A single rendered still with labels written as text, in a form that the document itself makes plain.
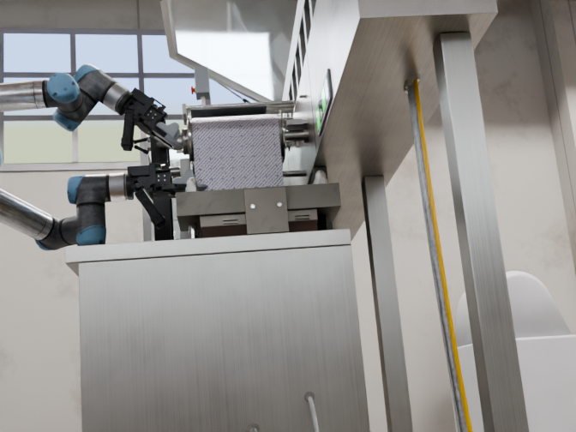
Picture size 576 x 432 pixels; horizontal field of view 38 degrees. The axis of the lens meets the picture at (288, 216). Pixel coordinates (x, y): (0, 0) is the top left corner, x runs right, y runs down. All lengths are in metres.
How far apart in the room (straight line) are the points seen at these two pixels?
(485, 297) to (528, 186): 4.83
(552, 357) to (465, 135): 3.67
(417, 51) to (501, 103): 4.77
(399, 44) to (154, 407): 0.94
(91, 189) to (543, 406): 3.41
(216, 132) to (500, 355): 1.13
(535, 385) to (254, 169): 3.10
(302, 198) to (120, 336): 0.54
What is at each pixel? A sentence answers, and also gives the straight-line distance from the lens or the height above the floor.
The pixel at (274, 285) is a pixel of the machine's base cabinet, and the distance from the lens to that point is 1.93.
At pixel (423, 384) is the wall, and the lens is 5.70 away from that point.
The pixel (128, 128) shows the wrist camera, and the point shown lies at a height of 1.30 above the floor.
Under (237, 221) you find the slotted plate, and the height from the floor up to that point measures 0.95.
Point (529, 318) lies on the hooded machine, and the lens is 5.13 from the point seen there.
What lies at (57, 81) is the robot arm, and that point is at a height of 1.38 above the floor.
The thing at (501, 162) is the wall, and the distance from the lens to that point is 6.26.
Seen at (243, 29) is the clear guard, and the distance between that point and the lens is 2.91.
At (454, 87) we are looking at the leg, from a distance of 1.57.
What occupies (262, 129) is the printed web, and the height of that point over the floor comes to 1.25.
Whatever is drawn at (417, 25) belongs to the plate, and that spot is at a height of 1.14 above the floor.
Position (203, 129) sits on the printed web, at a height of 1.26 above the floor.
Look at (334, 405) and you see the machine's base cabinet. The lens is 1.92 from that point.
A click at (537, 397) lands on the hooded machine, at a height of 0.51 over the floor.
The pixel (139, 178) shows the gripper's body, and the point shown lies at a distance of 2.26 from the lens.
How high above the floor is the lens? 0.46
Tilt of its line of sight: 14 degrees up
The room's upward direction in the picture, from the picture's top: 5 degrees counter-clockwise
